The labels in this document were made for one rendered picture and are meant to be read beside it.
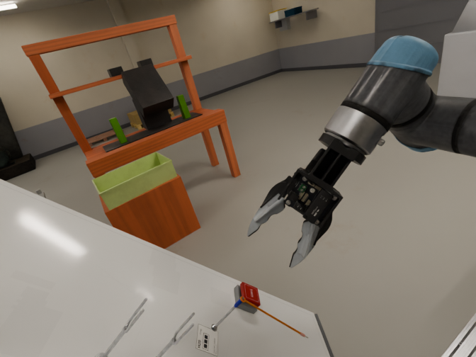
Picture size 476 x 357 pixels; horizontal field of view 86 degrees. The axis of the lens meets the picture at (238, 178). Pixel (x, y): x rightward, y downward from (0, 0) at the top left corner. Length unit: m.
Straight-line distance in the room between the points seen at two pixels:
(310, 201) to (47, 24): 9.24
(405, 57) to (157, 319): 0.57
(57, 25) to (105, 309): 9.09
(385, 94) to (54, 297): 0.57
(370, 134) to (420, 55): 0.11
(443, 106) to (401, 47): 0.10
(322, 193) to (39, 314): 0.44
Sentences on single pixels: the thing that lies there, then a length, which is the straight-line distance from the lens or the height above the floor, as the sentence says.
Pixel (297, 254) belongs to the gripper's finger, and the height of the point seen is 1.33.
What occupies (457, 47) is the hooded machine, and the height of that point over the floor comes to 0.90.
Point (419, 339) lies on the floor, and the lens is 1.95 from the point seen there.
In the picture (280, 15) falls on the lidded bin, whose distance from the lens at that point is 10.95.
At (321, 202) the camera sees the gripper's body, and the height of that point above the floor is 1.44.
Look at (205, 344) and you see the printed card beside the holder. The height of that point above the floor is 1.16.
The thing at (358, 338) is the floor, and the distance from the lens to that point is 1.89.
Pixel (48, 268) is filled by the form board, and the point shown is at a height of 1.40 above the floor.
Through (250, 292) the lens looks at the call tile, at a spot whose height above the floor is 1.11.
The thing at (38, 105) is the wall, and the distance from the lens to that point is 9.38.
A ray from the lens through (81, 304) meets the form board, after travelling 0.53.
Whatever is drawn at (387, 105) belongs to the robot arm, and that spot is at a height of 1.54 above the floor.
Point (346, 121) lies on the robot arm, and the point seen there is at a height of 1.52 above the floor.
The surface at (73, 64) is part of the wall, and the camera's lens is 9.32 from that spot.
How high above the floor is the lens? 1.65
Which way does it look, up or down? 28 degrees down
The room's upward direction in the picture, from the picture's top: 15 degrees counter-clockwise
